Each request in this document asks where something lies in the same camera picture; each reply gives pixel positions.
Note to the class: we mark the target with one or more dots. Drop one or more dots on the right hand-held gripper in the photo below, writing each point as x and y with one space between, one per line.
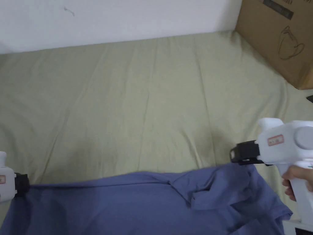
283 146

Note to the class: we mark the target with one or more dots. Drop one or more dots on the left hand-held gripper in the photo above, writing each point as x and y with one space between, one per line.
5 181

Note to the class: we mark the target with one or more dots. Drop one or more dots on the blue shirt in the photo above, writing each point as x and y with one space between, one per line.
137 205

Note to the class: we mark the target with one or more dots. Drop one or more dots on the person's right hand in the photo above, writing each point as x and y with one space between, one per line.
297 175

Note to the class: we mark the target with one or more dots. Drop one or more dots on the small black object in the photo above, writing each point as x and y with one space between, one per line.
310 99

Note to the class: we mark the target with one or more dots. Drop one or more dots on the brown cardboard carton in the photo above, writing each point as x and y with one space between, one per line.
281 36

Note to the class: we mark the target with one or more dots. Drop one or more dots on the bed with pale green sheet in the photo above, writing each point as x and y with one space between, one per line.
137 102

